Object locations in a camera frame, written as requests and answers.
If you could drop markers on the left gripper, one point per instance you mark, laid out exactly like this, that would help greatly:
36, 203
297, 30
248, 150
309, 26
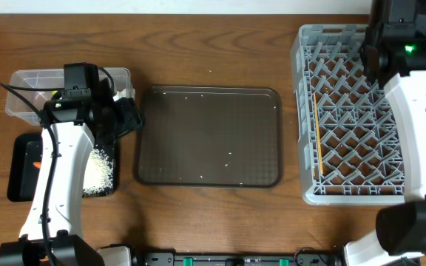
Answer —
133, 117

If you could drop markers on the pile of white rice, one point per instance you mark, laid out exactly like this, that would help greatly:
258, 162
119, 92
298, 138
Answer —
99, 174

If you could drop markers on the wooden chopstick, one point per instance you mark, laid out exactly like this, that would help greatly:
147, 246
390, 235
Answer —
318, 137

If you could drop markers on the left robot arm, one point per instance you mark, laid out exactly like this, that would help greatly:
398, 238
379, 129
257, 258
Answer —
81, 113

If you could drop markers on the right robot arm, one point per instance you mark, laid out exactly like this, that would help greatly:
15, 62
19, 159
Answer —
394, 55

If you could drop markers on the grey dishwasher rack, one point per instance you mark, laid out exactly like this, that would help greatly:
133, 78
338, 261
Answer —
361, 155

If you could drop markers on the white crumpled tissue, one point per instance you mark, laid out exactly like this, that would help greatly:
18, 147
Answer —
125, 93

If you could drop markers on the dark brown serving tray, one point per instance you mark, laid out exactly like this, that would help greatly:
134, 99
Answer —
228, 137

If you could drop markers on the clear plastic bin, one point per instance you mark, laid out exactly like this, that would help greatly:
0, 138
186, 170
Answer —
37, 79

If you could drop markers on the black bin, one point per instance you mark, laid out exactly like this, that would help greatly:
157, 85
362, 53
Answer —
24, 175

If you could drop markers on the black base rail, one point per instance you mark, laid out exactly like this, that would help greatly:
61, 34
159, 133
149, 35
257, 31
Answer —
235, 259

